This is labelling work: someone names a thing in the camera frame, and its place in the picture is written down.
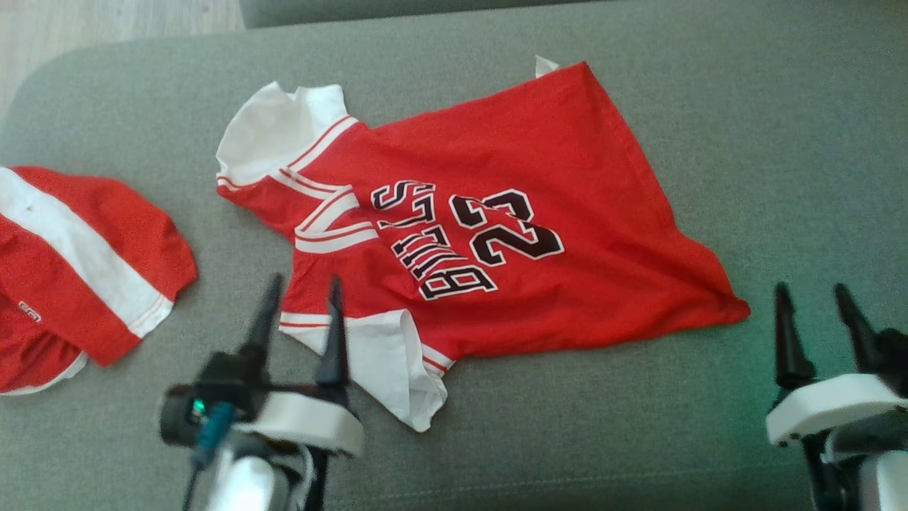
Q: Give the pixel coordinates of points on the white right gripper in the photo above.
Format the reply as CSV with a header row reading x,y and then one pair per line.
x,y
830,404

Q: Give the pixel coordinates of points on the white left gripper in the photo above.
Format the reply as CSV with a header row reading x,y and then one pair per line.
x,y
305,422

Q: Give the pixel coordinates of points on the red shorts white stripe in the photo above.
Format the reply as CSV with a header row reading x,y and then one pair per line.
x,y
78,284

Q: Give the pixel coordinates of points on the red basketball jersey white sleeves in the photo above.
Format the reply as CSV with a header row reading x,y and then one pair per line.
x,y
539,177

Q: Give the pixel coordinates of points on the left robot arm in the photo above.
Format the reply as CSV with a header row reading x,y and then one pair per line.
x,y
248,475

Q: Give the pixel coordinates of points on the large grey sofa ottoman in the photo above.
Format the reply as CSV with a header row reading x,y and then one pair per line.
x,y
780,142

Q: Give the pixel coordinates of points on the grey sofa seat cushion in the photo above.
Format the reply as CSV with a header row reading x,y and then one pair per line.
x,y
355,8

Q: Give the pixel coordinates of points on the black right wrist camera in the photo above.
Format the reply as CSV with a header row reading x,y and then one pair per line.
x,y
895,362

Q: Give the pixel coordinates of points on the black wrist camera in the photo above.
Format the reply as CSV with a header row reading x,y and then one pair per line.
x,y
213,394
895,362

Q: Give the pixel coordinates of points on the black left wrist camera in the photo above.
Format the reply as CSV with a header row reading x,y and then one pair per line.
x,y
213,394

